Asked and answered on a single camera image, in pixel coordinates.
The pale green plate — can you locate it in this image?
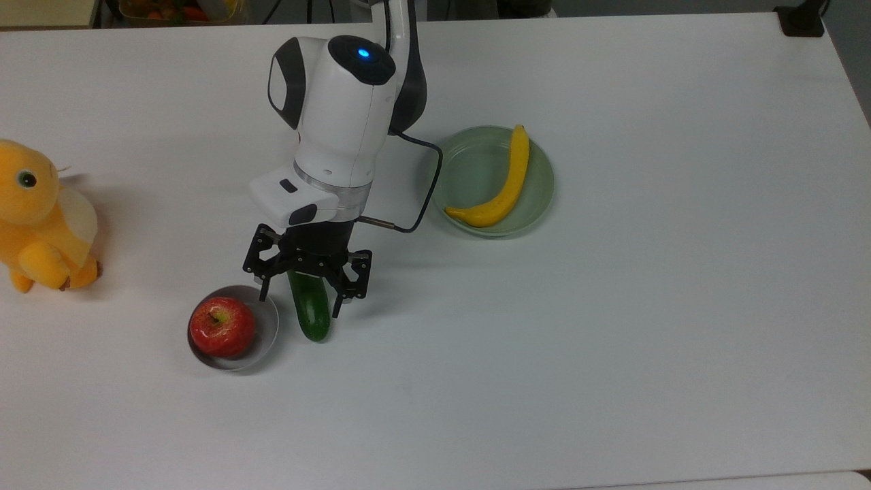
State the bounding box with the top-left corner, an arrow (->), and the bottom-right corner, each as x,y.
433,125 -> 556,238

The clear container with vegetables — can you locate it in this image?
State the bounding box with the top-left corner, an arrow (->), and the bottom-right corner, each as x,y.
118,0 -> 247,26

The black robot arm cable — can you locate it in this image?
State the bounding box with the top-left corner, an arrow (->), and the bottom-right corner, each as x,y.
359,128 -> 445,235

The red apple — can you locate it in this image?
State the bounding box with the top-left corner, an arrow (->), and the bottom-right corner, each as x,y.
190,297 -> 257,359

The yellow plush bird toy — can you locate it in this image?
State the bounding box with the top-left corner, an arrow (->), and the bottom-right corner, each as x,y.
0,139 -> 103,295

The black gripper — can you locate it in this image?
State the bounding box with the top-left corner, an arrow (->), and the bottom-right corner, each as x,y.
243,221 -> 374,319

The black clamp mount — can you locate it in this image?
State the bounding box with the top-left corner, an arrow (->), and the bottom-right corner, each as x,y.
774,0 -> 828,38

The grey metal bowl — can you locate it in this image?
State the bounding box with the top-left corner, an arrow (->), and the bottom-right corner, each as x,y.
187,284 -> 280,372

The beige board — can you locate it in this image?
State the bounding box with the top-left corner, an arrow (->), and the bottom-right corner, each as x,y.
0,0 -> 100,30

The yellow banana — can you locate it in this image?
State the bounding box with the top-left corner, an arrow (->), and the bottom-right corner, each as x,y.
445,124 -> 531,229

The green cucumber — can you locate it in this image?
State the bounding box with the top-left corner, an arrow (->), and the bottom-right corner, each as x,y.
286,268 -> 333,344

